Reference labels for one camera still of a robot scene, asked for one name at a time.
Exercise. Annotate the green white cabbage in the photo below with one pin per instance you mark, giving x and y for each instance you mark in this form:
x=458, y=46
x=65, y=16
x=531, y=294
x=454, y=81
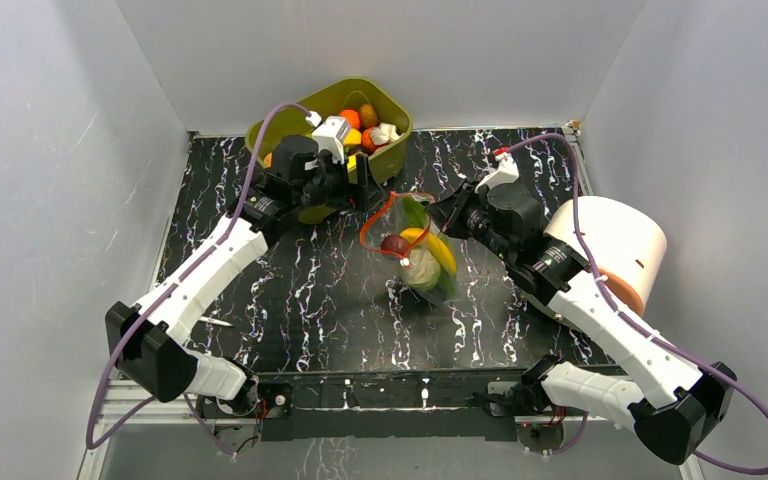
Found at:
x=423, y=271

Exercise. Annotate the clear zip top bag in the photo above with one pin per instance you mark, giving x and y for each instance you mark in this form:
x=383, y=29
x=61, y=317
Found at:
x=401, y=231

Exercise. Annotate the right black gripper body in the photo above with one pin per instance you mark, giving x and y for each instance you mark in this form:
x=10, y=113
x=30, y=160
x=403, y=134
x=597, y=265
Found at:
x=457, y=214

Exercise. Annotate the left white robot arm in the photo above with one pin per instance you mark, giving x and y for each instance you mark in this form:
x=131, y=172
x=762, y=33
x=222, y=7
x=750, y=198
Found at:
x=147, y=339

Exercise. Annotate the green leafy vegetable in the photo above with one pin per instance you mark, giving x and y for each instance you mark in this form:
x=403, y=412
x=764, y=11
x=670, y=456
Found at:
x=414, y=212

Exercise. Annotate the round orange fruit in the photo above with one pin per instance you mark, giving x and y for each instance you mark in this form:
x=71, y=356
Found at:
x=352, y=117

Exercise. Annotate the yellow bell pepper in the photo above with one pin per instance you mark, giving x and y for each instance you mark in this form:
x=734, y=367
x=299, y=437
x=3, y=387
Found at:
x=353, y=139

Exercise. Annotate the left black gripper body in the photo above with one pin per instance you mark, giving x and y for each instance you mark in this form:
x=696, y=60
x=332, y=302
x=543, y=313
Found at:
x=332, y=185

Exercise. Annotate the yellow banana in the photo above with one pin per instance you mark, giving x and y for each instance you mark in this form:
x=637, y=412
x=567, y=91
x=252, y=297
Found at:
x=414, y=235
x=443, y=254

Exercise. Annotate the olive green plastic bin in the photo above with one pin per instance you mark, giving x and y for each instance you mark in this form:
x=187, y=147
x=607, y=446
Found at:
x=390, y=159

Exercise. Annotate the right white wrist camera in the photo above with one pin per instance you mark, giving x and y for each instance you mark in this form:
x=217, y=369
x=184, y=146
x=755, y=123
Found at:
x=506, y=172

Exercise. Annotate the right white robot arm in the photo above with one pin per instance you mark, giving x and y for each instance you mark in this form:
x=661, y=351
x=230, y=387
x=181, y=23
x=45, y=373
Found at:
x=671, y=404

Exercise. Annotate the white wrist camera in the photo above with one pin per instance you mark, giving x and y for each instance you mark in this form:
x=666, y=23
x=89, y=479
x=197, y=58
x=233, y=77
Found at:
x=330, y=135
x=506, y=172

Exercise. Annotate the brown kiwi fruit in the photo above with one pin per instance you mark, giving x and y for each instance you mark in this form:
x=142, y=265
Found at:
x=368, y=116

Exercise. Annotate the wrinkled orange red fruit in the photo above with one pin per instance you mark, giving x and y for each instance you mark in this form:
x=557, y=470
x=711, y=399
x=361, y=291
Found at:
x=367, y=143

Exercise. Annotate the dark purple fruit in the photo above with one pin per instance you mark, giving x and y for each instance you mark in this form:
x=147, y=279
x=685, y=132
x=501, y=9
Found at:
x=394, y=246

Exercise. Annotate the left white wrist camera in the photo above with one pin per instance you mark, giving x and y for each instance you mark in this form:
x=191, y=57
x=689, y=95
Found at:
x=330, y=135

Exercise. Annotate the white orange cylinder drum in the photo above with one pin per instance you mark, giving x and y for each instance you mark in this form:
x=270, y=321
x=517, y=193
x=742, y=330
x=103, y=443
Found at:
x=628, y=247

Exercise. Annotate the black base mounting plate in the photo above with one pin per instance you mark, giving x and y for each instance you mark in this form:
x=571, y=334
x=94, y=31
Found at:
x=394, y=404

